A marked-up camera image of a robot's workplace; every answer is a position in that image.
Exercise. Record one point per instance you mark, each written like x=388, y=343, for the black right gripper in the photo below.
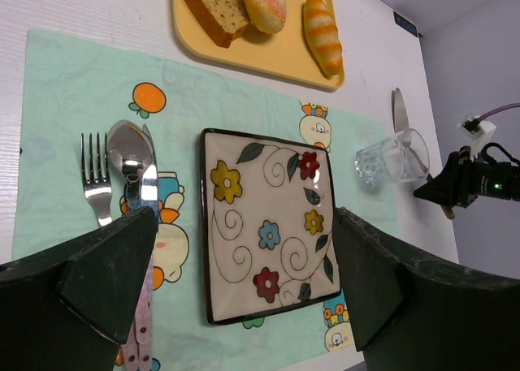
x=462, y=181

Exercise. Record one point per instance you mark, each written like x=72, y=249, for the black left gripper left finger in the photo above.
x=71, y=307

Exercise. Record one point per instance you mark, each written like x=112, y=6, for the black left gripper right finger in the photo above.
x=412, y=310

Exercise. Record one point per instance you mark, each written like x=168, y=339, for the steel spatula wooden handle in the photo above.
x=400, y=123

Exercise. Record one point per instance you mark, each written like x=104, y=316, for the pink sugared donut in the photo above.
x=268, y=16

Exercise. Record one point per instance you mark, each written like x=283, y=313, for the striped orange bread roll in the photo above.
x=322, y=37

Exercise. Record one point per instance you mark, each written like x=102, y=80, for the sliced loaf bread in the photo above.
x=223, y=20

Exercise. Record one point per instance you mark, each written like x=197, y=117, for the clear drinking glass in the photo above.
x=400, y=158

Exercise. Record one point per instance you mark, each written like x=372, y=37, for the silver fork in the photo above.
x=95, y=174

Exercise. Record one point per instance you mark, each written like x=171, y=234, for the square floral ceramic plate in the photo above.
x=267, y=206

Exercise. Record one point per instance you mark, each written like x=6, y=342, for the dark blue table label right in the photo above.
x=405, y=24

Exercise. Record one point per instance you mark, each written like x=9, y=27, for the yellow plastic tray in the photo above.
x=285, y=55

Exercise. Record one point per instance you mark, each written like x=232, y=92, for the mint green cartoon placemat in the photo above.
x=76, y=90

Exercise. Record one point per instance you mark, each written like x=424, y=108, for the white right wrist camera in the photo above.
x=480, y=133

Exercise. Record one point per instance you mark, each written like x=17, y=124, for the silver knife pink handle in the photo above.
x=148, y=184

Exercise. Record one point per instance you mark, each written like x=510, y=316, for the silver spoon pink handle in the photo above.
x=129, y=154

